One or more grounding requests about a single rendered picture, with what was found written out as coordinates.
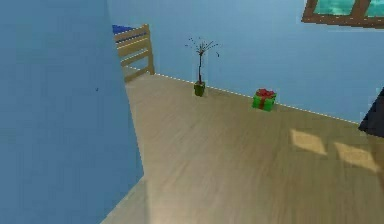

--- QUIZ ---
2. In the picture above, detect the brown framed window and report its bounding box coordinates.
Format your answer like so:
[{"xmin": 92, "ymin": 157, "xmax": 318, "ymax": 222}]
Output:
[{"xmin": 301, "ymin": 0, "xmax": 384, "ymax": 30}]

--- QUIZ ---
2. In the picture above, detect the dark navy furniture block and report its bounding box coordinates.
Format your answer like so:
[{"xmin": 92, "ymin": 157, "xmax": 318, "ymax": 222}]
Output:
[{"xmin": 357, "ymin": 87, "xmax": 384, "ymax": 138}]

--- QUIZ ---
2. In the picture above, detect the green gift box red ribbon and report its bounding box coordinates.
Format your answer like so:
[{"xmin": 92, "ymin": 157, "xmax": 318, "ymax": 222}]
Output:
[{"xmin": 251, "ymin": 87, "xmax": 278, "ymax": 113}]

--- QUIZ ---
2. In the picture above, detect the thin plant in green pot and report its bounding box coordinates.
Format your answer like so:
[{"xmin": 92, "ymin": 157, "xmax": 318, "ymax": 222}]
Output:
[{"xmin": 184, "ymin": 36, "xmax": 221, "ymax": 98}]

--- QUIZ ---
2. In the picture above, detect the pale wooden bed frame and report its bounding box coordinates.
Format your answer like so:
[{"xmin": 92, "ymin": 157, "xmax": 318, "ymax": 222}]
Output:
[{"xmin": 112, "ymin": 23, "xmax": 156, "ymax": 83}]

